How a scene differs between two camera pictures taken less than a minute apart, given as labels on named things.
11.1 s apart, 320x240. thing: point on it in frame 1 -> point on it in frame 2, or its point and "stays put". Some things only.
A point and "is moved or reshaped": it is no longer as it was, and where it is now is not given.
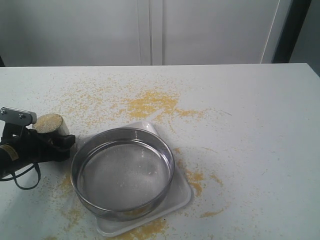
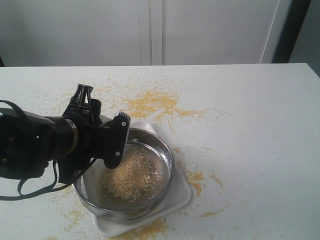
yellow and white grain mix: (47, 123) is moved or reshaped
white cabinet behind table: (105, 33) stays put
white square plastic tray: (181, 192) stays put
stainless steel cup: (50, 123) is moved or reshaped
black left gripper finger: (61, 146) -> (119, 133)
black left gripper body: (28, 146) -> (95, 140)
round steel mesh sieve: (122, 174) stays put
